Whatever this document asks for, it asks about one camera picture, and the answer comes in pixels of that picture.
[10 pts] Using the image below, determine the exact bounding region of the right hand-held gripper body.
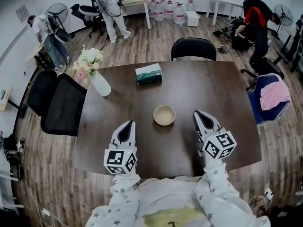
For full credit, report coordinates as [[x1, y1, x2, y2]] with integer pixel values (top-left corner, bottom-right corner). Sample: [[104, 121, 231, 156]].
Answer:
[[196, 127, 238, 161]]

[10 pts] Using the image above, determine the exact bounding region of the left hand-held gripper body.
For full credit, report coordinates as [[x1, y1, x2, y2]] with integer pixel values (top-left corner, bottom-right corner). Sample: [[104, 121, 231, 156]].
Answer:
[[103, 145, 139, 175]]

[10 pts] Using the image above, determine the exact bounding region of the person's left forearm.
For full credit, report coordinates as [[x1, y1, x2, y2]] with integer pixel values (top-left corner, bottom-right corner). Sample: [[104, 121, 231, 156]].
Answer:
[[85, 173, 142, 227]]

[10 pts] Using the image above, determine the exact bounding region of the person's right forearm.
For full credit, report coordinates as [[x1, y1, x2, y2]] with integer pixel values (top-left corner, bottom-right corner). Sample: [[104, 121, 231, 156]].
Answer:
[[194, 162, 270, 227]]

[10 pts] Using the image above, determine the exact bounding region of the blue chair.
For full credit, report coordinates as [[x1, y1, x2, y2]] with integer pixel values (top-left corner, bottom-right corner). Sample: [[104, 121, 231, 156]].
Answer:
[[246, 73, 292, 127]]

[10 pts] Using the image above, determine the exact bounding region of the white vase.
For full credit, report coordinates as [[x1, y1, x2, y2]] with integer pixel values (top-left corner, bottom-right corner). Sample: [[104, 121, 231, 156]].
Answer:
[[89, 70, 112, 97]]

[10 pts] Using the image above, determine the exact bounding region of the black mesh office chair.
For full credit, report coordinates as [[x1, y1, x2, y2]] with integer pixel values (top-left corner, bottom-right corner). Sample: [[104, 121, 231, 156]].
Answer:
[[40, 73, 88, 137]]

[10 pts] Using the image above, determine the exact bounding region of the person's torso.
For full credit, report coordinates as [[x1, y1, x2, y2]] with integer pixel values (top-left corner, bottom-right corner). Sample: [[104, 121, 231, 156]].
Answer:
[[134, 177, 214, 227]]

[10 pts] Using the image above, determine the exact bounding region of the green and white tissue box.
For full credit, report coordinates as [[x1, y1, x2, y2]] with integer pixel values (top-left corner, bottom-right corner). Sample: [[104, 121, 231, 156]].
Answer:
[[135, 62, 163, 86]]

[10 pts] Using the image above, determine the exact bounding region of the pink cloth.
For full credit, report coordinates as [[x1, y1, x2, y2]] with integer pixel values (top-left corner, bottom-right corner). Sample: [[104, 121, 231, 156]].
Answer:
[[259, 76, 292, 111]]

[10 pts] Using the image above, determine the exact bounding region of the white power strip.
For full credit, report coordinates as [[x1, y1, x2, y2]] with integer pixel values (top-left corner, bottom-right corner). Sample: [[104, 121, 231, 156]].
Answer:
[[264, 187, 274, 201]]

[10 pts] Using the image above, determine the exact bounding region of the black round-back chair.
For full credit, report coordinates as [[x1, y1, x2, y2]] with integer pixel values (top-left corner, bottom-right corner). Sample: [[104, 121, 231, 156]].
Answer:
[[170, 37, 217, 61]]

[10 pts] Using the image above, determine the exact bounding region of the pastel flower bouquet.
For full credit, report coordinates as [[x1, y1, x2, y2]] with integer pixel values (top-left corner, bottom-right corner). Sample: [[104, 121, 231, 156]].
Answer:
[[72, 44, 105, 84]]

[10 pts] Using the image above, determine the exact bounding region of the black padded office chair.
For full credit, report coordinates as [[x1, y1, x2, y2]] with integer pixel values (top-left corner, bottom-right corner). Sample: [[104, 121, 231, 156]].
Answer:
[[26, 70, 57, 117]]

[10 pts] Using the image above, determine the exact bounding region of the black high-back office chair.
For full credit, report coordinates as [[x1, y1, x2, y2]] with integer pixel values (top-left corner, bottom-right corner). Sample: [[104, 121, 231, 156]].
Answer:
[[241, 26, 285, 91]]

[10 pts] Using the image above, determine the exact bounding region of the black bag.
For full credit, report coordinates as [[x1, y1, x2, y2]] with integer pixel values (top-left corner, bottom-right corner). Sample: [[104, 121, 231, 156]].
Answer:
[[213, 20, 237, 36]]

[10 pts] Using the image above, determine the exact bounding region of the red jacket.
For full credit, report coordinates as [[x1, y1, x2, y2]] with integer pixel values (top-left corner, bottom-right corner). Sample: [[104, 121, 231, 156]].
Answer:
[[244, 6, 267, 30]]

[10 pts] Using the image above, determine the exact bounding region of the white rack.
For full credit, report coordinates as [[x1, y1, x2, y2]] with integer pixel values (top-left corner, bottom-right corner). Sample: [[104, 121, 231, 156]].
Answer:
[[0, 169, 24, 209]]

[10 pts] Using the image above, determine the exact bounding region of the yellow-top side table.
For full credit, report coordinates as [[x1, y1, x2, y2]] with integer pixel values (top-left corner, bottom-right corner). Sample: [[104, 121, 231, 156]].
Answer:
[[0, 86, 27, 118]]

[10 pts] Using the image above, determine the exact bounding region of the light wooden desk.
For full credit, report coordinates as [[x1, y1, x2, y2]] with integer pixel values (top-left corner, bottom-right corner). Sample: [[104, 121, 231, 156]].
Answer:
[[25, 45, 45, 63]]

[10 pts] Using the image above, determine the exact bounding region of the cluster of water jugs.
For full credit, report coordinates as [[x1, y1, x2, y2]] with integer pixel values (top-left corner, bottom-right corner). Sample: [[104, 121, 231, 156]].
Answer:
[[147, 0, 197, 26]]

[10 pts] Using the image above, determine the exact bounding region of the black standing fan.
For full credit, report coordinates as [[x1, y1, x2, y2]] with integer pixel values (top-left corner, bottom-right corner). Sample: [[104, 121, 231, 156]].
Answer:
[[45, 3, 75, 39], [271, 4, 294, 39]]

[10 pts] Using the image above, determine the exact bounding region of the black office chair with headrest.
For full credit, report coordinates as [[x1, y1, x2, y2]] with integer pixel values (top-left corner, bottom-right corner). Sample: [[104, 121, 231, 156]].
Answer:
[[70, 3, 105, 37]]

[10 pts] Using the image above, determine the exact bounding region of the grey wall paper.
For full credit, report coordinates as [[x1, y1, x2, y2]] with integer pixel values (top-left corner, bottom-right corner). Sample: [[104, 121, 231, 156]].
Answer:
[[15, 5, 30, 23]]

